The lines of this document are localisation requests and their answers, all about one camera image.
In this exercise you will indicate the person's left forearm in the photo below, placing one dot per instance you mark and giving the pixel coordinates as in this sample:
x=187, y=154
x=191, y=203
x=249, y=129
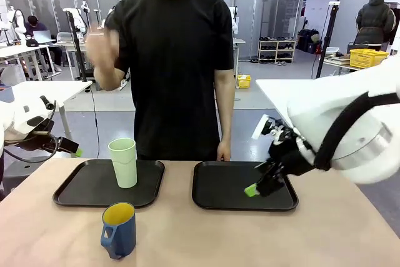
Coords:
x=225, y=107

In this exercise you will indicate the black plastic tray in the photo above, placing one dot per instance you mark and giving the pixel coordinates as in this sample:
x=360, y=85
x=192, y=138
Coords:
x=90, y=185
x=225, y=185

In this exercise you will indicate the person's right forearm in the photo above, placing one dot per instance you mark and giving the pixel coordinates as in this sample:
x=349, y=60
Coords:
x=109, y=74

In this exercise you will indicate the white table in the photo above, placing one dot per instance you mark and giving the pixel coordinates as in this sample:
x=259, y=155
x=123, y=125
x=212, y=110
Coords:
x=47, y=92
x=275, y=95

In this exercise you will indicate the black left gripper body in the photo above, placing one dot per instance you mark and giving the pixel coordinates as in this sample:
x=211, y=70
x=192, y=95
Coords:
x=37, y=145

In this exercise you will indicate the seated person dark clothes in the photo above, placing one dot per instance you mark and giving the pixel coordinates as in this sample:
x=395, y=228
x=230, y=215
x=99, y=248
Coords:
x=37, y=29

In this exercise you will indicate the small yellow plastic basket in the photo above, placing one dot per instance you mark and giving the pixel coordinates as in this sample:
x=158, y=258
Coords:
x=244, y=81

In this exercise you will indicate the large yellow plastic basket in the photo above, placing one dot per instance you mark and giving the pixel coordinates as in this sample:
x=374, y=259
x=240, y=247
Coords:
x=367, y=57

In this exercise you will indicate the person's left hand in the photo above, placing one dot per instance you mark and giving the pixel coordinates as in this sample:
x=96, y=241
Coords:
x=224, y=152

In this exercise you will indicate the black camera stand pole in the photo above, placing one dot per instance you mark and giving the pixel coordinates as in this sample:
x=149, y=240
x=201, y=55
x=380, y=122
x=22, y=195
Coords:
x=76, y=45
x=325, y=42

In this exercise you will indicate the grey laptop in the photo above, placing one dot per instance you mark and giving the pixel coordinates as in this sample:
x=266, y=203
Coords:
x=42, y=36

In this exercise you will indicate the white shoe rack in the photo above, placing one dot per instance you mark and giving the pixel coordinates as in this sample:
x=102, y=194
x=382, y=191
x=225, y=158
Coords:
x=276, y=50

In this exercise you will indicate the light green plastic tumbler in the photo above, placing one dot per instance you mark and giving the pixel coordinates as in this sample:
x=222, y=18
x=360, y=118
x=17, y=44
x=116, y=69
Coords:
x=125, y=167

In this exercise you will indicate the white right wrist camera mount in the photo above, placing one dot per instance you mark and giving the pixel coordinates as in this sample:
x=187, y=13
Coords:
x=259, y=127

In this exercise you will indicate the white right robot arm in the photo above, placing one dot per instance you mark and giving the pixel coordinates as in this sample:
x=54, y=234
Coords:
x=353, y=123

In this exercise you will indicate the blue mug yellow inside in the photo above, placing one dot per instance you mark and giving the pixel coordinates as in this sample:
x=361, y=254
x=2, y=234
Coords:
x=122, y=232

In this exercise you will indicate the black bags pile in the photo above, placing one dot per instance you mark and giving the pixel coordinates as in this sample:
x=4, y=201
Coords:
x=307, y=40

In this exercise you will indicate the person's right hand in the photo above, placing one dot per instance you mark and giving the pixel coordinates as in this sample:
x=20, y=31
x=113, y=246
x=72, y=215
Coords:
x=101, y=46

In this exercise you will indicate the person torso black t-shirt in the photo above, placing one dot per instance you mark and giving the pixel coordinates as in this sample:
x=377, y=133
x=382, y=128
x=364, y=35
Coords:
x=178, y=70

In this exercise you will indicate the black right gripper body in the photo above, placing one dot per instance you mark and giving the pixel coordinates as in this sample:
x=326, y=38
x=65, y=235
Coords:
x=289, y=154

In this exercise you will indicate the standing person black jacket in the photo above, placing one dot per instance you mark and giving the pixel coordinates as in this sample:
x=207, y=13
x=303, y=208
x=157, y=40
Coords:
x=375, y=20

